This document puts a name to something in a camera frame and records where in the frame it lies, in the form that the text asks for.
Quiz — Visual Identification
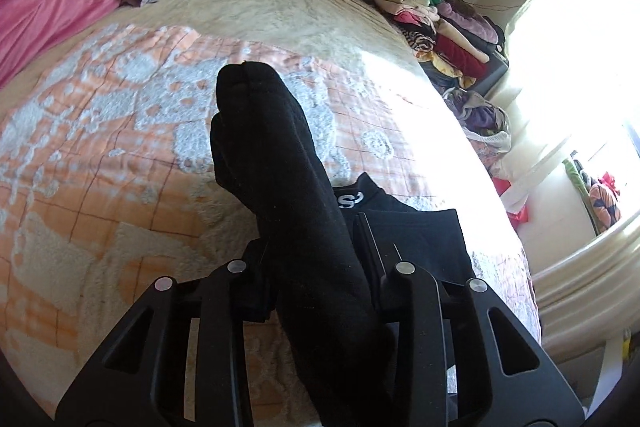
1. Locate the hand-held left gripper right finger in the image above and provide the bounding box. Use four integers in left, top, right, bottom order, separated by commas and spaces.
352, 209, 586, 427

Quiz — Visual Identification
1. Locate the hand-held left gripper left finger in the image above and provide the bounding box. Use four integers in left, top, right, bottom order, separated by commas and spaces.
55, 241, 277, 427

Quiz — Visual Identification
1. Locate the black sock white print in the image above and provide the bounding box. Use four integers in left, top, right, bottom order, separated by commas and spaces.
332, 172, 477, 290
209, 62, 401, 427

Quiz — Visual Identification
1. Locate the heap of crumpled mixed clothes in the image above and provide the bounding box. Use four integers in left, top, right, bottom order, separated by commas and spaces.
442, 87, 514, 154

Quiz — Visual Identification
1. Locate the pile of folded clothes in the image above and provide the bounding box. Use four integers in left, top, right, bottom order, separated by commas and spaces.
372, 0, 507, 90

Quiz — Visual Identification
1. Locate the red and white cloth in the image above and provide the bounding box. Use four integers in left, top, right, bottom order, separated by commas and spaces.
491, 176, 532, 229

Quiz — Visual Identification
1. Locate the orange and white patterned blanket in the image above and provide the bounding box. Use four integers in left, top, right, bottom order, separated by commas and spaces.
0, 24, 542, 427

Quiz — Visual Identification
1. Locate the green striped cloth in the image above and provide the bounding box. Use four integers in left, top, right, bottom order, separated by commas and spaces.
561, 151, 603, 235

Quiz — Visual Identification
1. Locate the floral pink bag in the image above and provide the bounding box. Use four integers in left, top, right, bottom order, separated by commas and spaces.
587, 172, 624, 234

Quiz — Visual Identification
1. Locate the black storage box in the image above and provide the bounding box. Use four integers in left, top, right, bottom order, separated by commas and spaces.
472, 49, 511, 95

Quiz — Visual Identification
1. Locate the white curtain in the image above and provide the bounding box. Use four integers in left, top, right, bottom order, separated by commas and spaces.
492, 0, 640, 168

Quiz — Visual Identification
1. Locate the pink fleece blanket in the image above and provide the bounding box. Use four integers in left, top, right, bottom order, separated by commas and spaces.
0, 0, 128, 88

